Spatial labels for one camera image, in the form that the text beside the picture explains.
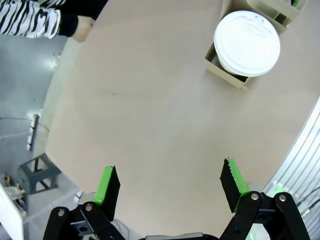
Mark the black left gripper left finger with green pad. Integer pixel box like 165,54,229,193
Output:
42,165,128,240

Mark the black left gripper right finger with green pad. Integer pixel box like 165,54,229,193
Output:
219,157,311,240

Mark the zebra striped sleeve forearm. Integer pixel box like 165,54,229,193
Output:
0,0,80,39

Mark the grey cardboard cup carrier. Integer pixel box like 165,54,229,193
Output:
204,0,309,91

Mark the person's bare hand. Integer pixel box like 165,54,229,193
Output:
72,15,96,43

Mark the grey metal stool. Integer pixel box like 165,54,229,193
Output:
16,153,63,196

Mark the white power strip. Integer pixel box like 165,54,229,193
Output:
25,114,41,152

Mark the white panel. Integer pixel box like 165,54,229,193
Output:
0,184,25,240

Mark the aluminium profile frame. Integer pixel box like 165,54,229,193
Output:
262,94,320,240

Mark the black cable bundle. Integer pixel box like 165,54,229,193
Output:
296,186,320,219

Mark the thin floor cable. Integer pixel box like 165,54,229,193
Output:
0,116,51,133

